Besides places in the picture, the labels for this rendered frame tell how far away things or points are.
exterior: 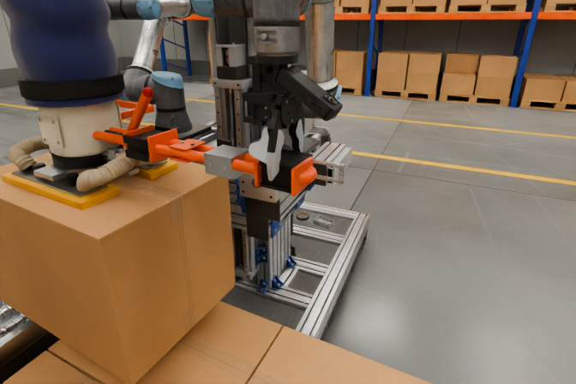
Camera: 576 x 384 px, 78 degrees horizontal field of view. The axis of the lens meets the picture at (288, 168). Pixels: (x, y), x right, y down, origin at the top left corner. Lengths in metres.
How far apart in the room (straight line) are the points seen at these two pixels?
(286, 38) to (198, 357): 0.94
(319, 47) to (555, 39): 8.26
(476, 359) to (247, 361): 1.22
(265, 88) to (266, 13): 0.12
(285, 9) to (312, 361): 0.95
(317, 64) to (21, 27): 0.74
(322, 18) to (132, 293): 0.85
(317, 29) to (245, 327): 0.95
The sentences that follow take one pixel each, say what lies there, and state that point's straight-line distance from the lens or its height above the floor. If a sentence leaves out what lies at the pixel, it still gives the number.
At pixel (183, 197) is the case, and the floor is 1.06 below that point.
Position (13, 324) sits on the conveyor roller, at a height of 0.55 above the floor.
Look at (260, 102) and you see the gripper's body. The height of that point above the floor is 1.33.
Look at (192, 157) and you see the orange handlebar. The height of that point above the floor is 1.20.
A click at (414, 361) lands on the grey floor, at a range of 1.97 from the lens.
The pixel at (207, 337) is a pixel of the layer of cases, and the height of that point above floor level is 0.54.
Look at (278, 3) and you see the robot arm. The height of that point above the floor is 1.48.
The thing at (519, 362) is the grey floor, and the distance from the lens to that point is 2.16.
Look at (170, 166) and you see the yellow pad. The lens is 1.04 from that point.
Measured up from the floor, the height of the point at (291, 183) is 1.19.
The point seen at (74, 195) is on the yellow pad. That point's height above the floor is 1.09.
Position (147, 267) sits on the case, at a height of 0.94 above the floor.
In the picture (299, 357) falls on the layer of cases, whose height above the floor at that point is 0.54.
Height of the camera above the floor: 1.46
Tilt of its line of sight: 22 degrees down
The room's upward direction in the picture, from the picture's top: straight up
